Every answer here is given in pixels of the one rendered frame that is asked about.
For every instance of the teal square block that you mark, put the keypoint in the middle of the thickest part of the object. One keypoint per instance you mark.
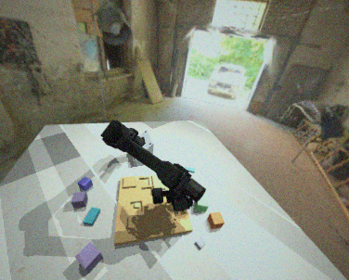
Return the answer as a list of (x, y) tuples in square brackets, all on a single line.
[(91, 216)]

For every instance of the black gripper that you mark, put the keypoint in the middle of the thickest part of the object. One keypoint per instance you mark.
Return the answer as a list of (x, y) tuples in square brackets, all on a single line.
[(158, 195)]

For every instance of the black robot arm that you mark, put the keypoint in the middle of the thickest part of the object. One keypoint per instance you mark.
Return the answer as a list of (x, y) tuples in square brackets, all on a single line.
[(173, 176)]

